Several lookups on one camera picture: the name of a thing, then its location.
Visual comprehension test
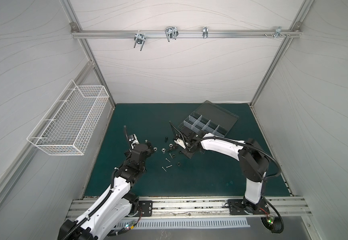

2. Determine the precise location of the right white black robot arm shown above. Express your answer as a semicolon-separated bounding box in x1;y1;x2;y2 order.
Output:
170;124;281;215

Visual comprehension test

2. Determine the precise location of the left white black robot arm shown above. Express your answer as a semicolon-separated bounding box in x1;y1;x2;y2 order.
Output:
57;141;155;240

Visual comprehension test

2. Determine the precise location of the clear plastic compartment organizer box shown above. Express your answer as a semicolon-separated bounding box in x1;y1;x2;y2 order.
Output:
179;101;239;137

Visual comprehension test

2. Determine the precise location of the green table mat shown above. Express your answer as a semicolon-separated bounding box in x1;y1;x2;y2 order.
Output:
83;103;291;198

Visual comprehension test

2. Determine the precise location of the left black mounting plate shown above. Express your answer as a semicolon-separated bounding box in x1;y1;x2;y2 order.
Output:
128;201;153;217

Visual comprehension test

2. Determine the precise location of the black mounting plate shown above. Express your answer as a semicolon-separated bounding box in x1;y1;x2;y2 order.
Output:
225;198;270;216
128;201;153;217

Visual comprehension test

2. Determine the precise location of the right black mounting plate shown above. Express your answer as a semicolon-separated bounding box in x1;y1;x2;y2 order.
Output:
225;198;270;216

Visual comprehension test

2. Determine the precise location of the middle metal U-bolt clamp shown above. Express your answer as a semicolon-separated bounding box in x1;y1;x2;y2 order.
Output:
165;26;179;42

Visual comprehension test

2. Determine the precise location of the metal u-bolt clamp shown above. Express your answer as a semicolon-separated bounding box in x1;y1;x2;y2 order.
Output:
165;26;179;42
134;33;146;51

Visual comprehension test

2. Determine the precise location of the left metal U-bolt clamp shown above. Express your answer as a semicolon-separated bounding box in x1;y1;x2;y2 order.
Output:
134;33;146;51

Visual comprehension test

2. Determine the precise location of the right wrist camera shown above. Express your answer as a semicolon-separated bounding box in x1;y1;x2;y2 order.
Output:
174;139;185;148

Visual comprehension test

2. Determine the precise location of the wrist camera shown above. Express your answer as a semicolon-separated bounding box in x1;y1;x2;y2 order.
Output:
174;139;185;148
129;134;140;148

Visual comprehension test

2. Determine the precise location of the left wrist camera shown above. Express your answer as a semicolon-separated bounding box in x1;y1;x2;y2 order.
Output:
129;134;140;148

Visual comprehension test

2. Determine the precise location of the white slotted cable duct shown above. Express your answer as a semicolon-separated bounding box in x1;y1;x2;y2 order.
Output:
133;217;250;230

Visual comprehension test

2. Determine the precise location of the left base cable bundle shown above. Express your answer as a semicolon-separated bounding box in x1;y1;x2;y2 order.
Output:
106;209;143;238

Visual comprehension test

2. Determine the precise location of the white wire basket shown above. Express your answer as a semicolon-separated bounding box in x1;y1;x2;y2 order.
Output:
27;80;109;156

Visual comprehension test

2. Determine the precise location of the right base cable loop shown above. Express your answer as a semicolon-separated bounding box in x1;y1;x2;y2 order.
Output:
260;197;285;234

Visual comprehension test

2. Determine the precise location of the small metal bracket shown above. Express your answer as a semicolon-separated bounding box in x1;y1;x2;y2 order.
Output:
203;27;209;39

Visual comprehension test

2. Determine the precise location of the horizontal aluminium top rail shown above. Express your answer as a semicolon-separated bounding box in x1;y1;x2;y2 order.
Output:
72;29;303;39

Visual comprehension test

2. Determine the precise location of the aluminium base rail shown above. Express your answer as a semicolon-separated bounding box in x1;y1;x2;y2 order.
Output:
65;196;312;221

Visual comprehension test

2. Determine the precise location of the right metal bracket with bolts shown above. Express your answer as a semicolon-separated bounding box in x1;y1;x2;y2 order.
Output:
264;27;291;39

